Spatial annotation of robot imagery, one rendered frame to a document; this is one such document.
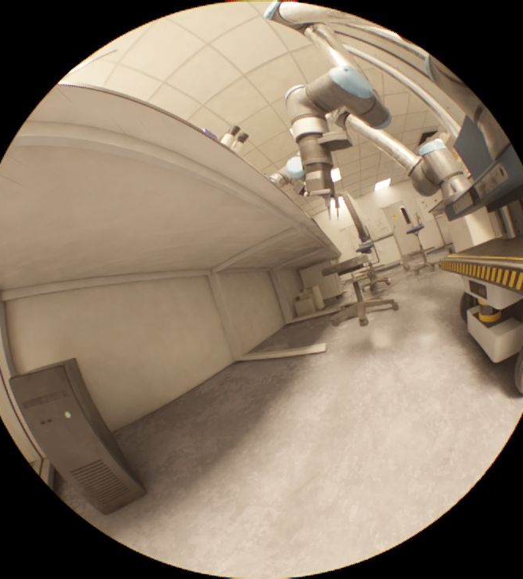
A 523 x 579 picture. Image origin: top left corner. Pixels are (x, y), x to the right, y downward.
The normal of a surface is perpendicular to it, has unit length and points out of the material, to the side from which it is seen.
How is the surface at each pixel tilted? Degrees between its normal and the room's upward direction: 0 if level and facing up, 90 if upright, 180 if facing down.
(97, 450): 90
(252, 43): 180
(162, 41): 180
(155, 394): 90
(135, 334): 90
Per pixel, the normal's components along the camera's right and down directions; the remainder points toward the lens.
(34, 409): 0.81, -0.29
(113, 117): 0.30, 0.95
